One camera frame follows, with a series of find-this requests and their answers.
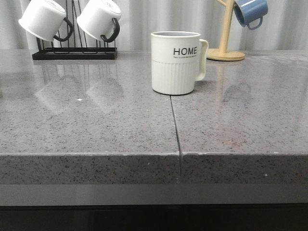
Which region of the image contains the cream HOME mug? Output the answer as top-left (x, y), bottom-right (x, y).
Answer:
top-left (151, 31), bottom-right (209, 95)

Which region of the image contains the wooden mug tree stand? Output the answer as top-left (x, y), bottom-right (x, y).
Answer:
top-left (207, 0), bottom-right (245, 62)

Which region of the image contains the blue mug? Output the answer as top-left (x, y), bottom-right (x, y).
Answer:
top-left (233, 0), bottom-right (268, 30)

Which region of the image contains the black wire mug rack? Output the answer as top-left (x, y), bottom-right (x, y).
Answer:
top-left (32, 0), bottom-right (117, 60)

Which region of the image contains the white mug black handle right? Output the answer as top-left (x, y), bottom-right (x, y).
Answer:
top-left (77, 0), bottom-right (121, 43)

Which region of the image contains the white mug black handle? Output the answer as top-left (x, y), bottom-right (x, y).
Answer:
top-left (77, 0), bottom-right (121, 43)
top-left (18, 0), bottom-right (74, 42)

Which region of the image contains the white mug black handle left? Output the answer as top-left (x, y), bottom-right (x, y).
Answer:
top-left (18, 0), bottom-right (74, 42)

